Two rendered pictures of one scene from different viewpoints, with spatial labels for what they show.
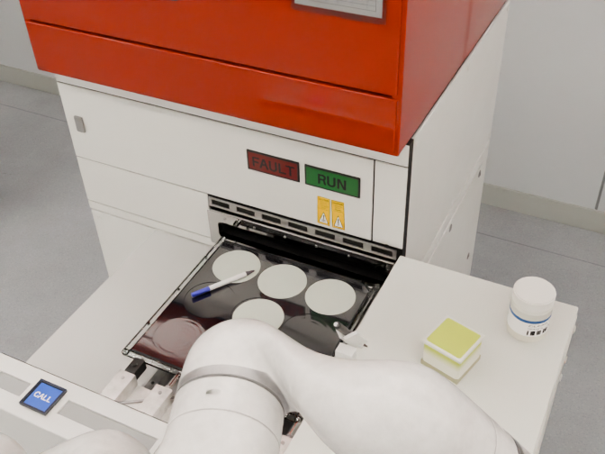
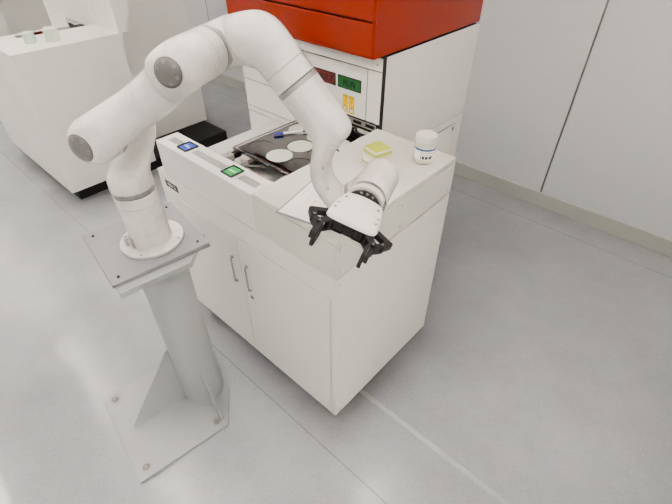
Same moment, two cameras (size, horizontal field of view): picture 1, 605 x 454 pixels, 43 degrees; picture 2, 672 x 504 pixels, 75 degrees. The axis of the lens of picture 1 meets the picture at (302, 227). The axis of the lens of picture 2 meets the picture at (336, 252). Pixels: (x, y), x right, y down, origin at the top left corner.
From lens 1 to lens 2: 69 cm
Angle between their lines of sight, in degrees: 11
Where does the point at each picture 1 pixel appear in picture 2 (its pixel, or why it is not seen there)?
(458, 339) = (380, 147)
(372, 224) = (366, 110)
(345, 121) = (351, 39)
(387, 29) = not seen: outside the picture
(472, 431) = (284, 40)
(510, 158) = (496, 155)
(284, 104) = (326, 31)
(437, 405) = (268, 21)
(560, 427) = (477, 286)
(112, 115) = not seen: hidden behind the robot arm
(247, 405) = (206, 33)
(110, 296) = (241, 138)
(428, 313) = not seen: hidden behind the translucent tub
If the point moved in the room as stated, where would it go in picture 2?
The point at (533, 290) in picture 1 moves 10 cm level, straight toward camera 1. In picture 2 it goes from (426, 134) to (411, 145)
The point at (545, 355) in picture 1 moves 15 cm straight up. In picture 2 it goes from (426, 169) to (433, 126)
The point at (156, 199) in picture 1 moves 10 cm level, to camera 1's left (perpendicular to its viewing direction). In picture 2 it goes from (275, 101) to (255, 99)
